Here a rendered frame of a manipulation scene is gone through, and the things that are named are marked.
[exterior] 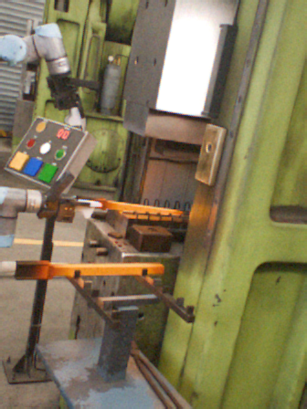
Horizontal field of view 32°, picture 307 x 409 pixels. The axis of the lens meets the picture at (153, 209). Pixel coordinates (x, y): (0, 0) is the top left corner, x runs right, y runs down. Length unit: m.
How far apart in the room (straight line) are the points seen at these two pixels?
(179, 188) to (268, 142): 0.73
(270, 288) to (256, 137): 0.51
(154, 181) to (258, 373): 0.81
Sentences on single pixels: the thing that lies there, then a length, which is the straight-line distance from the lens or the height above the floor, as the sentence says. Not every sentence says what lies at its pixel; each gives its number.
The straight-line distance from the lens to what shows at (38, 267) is 1.41.
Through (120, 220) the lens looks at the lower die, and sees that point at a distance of 1.84.
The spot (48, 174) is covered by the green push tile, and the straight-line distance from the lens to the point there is 2.18.
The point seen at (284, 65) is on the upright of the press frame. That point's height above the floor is 1.55.
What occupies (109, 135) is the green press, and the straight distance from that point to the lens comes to 6.58.
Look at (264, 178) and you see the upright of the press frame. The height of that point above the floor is 1.25.
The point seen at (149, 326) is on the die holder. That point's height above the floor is 0.66.
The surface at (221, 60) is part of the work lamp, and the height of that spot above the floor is 1.54.
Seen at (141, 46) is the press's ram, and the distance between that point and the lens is 1.87.
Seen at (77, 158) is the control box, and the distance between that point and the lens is 2.18.
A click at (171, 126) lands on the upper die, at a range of 1.76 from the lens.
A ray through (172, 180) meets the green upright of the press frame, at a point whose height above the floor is 1.08.
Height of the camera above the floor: 1.45
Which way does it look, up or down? 13 degrees down
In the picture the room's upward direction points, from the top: 11 degrees clockwise
